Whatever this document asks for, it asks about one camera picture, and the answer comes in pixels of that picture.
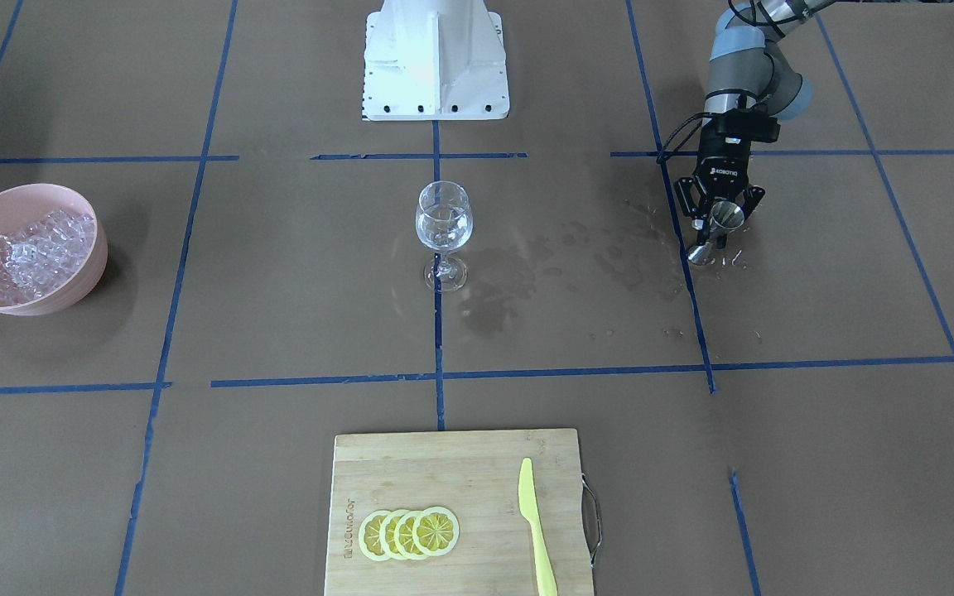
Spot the pink bowl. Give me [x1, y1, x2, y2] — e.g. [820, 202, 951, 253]
[0, 184, 108, 316]

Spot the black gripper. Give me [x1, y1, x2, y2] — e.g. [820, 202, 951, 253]
[673, 137, 766, 231]

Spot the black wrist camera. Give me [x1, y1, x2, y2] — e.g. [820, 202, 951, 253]
[711, 108, 781, 144]

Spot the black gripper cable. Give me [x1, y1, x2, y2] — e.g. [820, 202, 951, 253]
[658, 112, 718, 162]

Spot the lemon slice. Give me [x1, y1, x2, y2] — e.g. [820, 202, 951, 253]
[393, 512, 427, 560]
[359, 510, 392, 561]
[378, 509, 409, 560]
[412, 506, 460, 557]

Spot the clear wine glass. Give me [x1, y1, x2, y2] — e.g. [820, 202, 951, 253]
[414, 180, 473, 293]

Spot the yellow plastic knife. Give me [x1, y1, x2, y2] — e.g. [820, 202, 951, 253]
[516, 457, 559, 595]

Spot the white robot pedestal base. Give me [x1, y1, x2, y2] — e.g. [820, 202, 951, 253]
[361, 1, 511, 122]

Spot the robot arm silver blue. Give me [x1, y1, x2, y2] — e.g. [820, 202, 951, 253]
[675, 1, 832, 238]

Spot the steel jigger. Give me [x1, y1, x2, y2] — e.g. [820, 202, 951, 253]
[687, 200, 746, 267]

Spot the clear ice cubes pile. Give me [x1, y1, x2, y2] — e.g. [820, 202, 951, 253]
[0, 209, 96, 305]

